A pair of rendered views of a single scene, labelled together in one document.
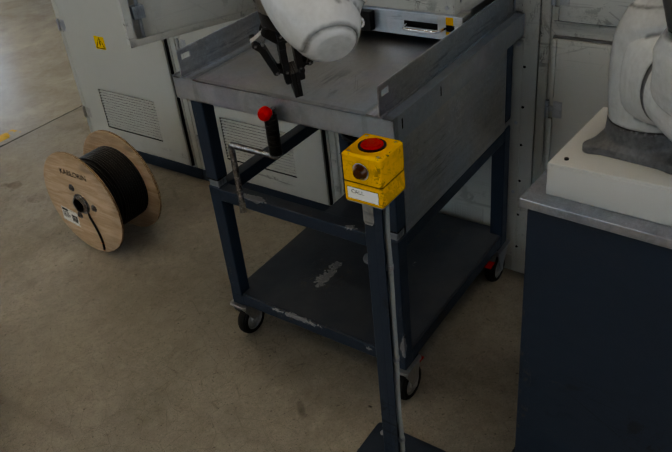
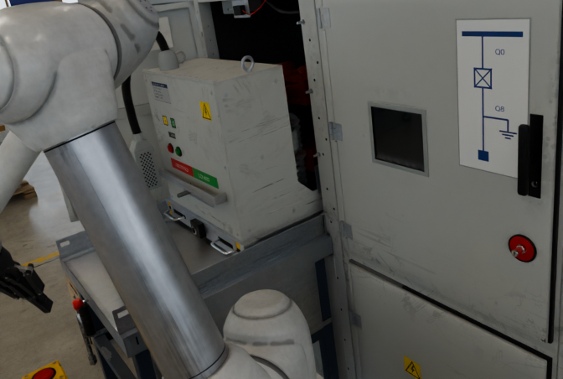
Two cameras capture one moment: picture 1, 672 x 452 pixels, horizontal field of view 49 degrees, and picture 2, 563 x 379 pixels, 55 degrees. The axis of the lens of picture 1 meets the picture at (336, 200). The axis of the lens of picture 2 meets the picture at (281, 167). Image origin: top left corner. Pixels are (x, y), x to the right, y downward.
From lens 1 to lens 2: 1.02 m
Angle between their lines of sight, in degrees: 21
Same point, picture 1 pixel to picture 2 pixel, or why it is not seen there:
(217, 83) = (72, 269)
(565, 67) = (358, 288)
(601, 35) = (379, 269)
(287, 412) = not seen: outside the picture
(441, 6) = (235, 232)
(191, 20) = not seen: hidden behind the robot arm
